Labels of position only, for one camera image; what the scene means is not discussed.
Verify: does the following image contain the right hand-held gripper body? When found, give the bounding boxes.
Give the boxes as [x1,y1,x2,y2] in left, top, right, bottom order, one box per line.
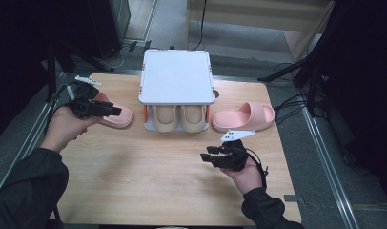
[210,129,256,172]

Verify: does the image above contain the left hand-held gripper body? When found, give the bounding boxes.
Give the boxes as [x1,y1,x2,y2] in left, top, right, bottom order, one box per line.
[67,74,103,119]

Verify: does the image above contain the pink slipper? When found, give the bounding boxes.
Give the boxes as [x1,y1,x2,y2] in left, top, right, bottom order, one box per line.
[92,92,134,130]
[212,101,275,134]

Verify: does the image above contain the cream perforated clog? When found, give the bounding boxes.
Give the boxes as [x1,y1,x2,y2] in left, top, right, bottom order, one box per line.
[152,105,178,133]
[180,105,207,134]

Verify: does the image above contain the white two-tier shoe rack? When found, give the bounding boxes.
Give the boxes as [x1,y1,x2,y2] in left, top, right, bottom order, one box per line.
[138,48,216,133]

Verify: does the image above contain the person's right hand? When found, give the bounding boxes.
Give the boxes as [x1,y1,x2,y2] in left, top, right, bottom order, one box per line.
[219,156,264,196]

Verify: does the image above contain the person's left hand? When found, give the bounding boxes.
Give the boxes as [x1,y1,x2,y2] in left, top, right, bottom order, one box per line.
[39,105,102,154]

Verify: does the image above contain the black metal stand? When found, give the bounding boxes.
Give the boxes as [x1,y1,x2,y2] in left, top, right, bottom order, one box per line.
[45,41,114,103]
[257,47,329,118]

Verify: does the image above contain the black tape strip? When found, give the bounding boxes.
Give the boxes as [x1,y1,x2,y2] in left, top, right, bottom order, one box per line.
[283,194,305,204]

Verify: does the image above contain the dark cabinet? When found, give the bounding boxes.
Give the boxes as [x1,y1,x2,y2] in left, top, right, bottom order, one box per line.
[86,0,132,60]

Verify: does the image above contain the black curtain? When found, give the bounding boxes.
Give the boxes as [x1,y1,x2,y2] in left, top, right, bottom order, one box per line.
[0,0,97,144]
[309,0,387,204]

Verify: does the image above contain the light wooden shelf unit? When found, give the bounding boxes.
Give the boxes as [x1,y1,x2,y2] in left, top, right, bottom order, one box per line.
[185,0,337,63]

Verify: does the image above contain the white floor cable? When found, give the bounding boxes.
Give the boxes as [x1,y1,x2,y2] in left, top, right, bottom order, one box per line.
[99,46,126,70]

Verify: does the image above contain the metal floor rail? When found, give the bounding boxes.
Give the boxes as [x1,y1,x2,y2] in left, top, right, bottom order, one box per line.
[300,106,361,229]
[0,71,67,204]

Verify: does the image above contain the black floor cables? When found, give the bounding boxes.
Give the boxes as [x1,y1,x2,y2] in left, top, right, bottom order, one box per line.
[273,61,326,125]

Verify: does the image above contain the hanging black cable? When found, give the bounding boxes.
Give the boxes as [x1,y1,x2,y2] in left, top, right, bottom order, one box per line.
[191,0,209,52]

